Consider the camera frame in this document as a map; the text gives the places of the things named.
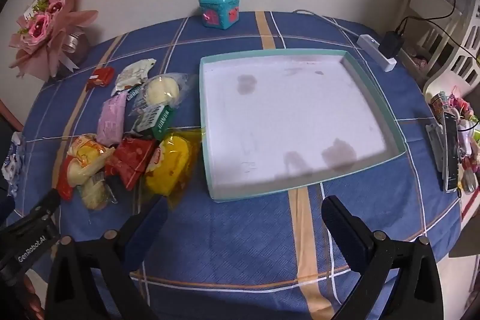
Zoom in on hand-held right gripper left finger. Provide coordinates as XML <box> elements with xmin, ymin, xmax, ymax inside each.
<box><xmin>45</xmin><ymin>194</ymin><xmax>169</xmax><ymax>320</ymax></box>

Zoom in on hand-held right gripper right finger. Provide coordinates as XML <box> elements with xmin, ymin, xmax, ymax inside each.
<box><xmin>321</xmin><ymin>196</ymin><xmax>445</xmax><ymax>320</ymax></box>

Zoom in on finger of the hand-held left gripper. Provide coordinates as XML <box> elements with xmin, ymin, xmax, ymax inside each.
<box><xmin>22</xmin><ymin>189</ymin><xmax>62</xmax><ymax>228</ymax></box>

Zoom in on long red patterned packet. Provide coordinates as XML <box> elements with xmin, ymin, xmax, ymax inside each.
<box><xmin>58</xmin><ymin>157</ymin><xmax>76</xmax><ymax>201</ymax></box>

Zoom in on green-edged clear cake packet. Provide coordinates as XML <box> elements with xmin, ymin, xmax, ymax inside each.
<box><xmin>77</xmin><ymin>170</ymin><xmax>117</xmax><ymax>211</ymax></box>

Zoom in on cream swiss roll packet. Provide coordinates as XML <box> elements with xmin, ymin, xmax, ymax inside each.
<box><xmin>67</xmin><ymin>133</ymin><xmax>115</xmax><ymax>189</ymax></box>

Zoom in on yellow clear cake packet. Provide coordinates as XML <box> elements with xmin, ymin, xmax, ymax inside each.
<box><xmin>144</xmin><ymin>133</ymin><xmax>205</xmax><ymax>206</ymax></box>

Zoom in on red flower print snack packet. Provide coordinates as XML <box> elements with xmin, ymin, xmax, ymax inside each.
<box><xmin>105</xmin><ymin>137</ymin><xmax>158</xmax><ymax>191</ymax></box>

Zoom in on green white biscuit packet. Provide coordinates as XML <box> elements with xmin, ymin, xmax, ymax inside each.
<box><xmin>133</xmin><ymin>104</ymin><xmax>175</xmax><ymax>140</ymax></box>

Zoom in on pink snack packet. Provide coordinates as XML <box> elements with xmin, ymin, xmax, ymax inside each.
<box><xmin>97</xmin><ymin>93</ymin><xmax>128</xmax><ymax>146</ymax></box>

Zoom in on clear packet with pale cake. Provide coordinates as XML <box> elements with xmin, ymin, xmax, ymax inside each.
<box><xmin>133</xmin><ymin>73</ymin><xmax>197</xmax><ymax>114</ymax></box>

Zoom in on small dark red candy packet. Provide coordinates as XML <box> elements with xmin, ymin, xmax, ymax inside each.
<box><xmin>85</xmin><ymin>67</ymin><xmax>115</xmax><ymax>92</ymax></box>

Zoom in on teal cardboard box tray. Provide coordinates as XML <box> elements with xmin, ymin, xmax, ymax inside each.
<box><xmin>199</xmin><ymin>48</ymin><xmax>406</xmax><ymax>201</ymax></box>

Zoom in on cream white snack packet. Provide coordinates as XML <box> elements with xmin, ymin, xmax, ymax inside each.
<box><xmin>111</xmin><ymin>58</ymin><xmax>156</xmax><ymax>96</ymax></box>

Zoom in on blue white tissue packet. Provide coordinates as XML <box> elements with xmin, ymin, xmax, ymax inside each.
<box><xmin>2</xmin><ymin>132</ymin><xmax>25</xmax><ymax>197</ymax></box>

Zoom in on blue plaid tablecloth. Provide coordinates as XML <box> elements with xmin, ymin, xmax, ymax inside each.
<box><xmin>20</xmin><ymin>10</ymin><xmax>464</xmax><ymax>320</ymax></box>

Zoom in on grey phone stand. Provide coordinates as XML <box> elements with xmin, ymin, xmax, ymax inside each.
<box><xmin>425</xmin><ymin>123</ymin><xmax>447</xmax><ymax>174</ymax></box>

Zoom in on black smartphone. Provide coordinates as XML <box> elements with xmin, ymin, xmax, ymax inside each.
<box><xmin>442</xmin><ymin>112</ymin><xmax>461</xmax><ymax>192</ymax></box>

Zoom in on brown jar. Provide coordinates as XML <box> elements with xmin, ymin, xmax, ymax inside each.
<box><xmin>62</xmin><ymin>29</ymin><xmax>90</xmax><ymax>71</ymax></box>

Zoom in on colourful puzzle cube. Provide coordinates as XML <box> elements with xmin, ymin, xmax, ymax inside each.
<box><xmin>430</xmin><ymin>92</ymin><xmax>449</xmax><ymax>114</ymax></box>

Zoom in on pile of colourful trinkets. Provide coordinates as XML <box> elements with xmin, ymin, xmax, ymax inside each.
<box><xmin>446</xmin><ymin>85</ymin><xmax>480</xmax><ymax>193</ymax></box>

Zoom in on pink flower bouquet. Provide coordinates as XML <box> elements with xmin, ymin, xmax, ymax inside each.
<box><xmin>8</xmin><ymin>0</ymin><xmax>99</xmax><ymax>79</ymax></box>

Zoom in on black charger adapter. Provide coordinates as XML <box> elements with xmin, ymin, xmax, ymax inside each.
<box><xmin>378</xmin><ymin>31</ymin><xmax>405</xmax><ymax>58</ymax></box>

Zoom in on white power strip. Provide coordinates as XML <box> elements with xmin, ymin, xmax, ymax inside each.
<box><xmin>357</xmin><ymin>34</ymin><xmax>398</xmax><ymax>72</ymax></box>

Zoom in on teal toy house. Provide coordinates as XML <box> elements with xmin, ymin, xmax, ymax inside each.
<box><xmin>198</xmin><ymin>0</ymin><xmax>241</xmax><ymax>30</ymax></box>

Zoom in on white plastic rack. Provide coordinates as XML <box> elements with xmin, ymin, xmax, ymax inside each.
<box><xmin>394</xmin><ymin>0</ymin><xmax>480</xmax><ymax>103</ymax></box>

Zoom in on white cable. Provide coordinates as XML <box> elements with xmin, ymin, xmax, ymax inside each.
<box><xmin>292</xmin><ymin>9</ymin><xmax>362</xmax><ymax>41</ymax></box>

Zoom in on black cable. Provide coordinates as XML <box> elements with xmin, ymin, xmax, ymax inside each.
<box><xmin>395</xmin><ymin>0</ymin><xmax>480</xmax><ymax>67</ymax></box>

